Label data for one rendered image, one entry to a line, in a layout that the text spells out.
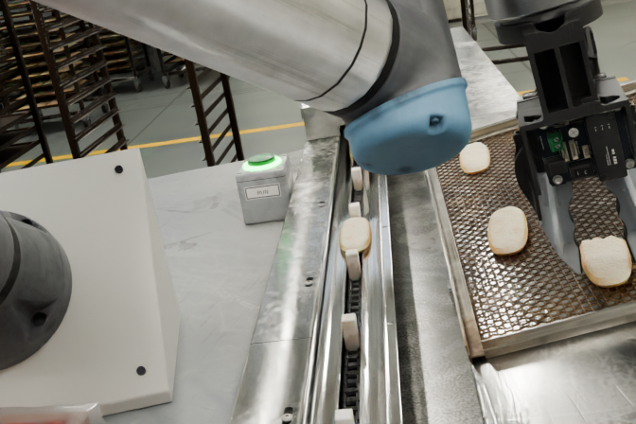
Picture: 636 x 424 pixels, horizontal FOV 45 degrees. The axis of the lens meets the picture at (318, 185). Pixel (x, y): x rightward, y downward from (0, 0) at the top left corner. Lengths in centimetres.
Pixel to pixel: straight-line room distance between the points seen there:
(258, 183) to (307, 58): 68
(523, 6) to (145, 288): 43
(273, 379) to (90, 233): 25
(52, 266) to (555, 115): 46
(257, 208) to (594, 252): 54
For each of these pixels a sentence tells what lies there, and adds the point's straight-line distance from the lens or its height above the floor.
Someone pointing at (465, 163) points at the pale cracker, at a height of 90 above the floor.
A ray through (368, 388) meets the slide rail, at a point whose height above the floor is 85.
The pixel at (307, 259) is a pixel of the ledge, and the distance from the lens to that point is 83.
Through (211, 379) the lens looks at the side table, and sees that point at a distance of 74.
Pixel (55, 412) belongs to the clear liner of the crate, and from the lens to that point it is 57.
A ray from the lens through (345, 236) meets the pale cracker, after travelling 88.
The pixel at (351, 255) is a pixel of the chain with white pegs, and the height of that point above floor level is 87.
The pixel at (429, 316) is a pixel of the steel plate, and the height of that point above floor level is 82.
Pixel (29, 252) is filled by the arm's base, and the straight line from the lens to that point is 71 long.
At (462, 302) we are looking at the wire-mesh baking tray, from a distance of 65.
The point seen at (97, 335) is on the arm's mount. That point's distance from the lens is 75.
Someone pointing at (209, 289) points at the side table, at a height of 82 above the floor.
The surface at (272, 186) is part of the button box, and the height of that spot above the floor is 87.
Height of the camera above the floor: 121
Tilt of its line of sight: 19 degrees down
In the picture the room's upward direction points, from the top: 10 degrees counter-clockwise
